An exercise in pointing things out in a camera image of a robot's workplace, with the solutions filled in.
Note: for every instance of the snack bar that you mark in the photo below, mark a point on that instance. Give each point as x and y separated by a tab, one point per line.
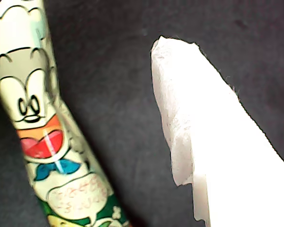
38	106

